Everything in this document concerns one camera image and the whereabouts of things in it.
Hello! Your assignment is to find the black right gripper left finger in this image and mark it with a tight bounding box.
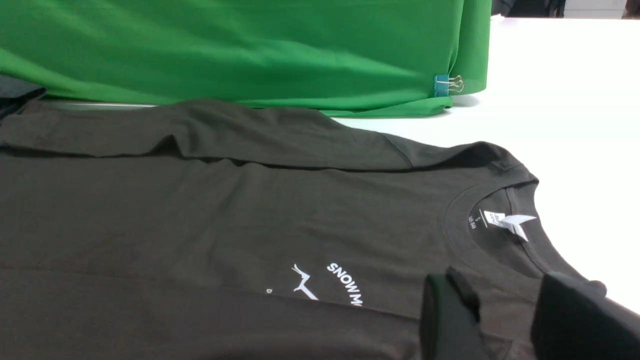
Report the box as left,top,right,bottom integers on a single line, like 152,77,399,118
419,268,487,360

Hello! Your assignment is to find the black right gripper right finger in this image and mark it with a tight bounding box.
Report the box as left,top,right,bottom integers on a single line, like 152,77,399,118
531,272,640,360

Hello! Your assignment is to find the gray long-sleeved shirt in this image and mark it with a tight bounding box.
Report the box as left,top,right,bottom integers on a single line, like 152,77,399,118
1,100,607,360

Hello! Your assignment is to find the dark teal crumpled shirt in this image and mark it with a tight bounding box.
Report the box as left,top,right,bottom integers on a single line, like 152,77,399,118
0,75,47,121

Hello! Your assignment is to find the blue binder clip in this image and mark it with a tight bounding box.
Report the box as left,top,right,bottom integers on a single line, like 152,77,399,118
433,74,465,98

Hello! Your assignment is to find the green backdrop cloth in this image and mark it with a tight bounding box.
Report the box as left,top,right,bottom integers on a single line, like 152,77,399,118
0,0,492,118

